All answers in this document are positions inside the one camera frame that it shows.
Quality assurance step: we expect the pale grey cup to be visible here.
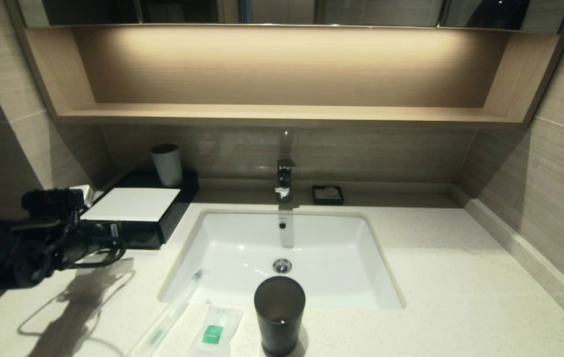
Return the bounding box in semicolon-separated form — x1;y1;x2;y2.
150;144;184;187

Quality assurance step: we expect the mirrored wall cabinet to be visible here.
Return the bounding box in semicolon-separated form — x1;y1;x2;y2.
16;0;564;34

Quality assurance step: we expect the black soap dish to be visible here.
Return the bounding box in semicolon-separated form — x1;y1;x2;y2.
312;185;344;206

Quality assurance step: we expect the black amenity drawer box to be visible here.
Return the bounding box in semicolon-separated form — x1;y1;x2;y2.
79;171;200;249

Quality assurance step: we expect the chrome basin faucet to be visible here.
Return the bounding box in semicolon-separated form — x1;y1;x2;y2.
275;159;298;203

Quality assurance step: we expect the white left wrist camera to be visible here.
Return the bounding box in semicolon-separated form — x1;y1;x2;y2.
70;184;96;207

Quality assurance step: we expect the wooden wall shelf niche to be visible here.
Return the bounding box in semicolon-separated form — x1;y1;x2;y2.
24;25;561;129

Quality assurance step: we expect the clear toothbrush packet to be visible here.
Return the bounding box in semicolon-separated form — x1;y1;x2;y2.
128;268;211;357

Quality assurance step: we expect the white ceramic sink basin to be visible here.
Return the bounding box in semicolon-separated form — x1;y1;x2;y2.
158;209;405;310

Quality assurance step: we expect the white card panel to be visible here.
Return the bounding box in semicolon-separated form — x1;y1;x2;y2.
81;187;182;222

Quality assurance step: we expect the white sachet green label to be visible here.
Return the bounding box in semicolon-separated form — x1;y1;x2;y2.
188;304;244;357

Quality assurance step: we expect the black box drawer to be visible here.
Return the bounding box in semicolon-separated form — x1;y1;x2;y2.
123;221;164;249

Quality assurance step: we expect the dark grey tumbler cup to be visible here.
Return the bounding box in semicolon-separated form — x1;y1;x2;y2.
254;276;306;357

